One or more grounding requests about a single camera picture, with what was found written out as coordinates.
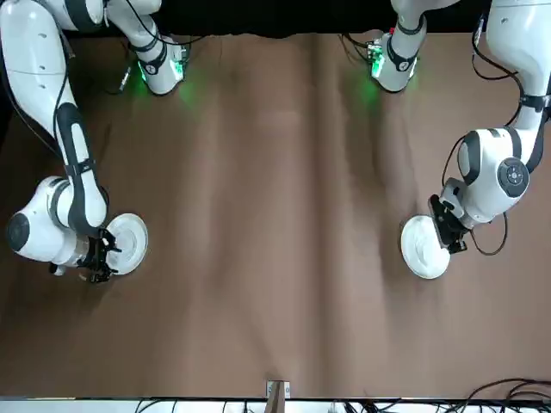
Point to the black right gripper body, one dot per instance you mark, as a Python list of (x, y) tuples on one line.
[(95, 256)]

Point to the clear petri dish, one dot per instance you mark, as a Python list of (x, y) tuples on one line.
[(424, 247), (127, 245)]

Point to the aluminium camera mount post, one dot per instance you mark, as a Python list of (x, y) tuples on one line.
[(277, 404)]

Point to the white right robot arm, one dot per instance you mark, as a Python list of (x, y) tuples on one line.
[(26, 64)]

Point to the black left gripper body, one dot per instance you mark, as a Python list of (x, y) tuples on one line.
[(447, 226)]

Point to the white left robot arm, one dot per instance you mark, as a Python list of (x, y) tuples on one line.
[(486, 189)]

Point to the white round plate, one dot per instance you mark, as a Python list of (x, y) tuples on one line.
[(140, 241), (417, 258)]

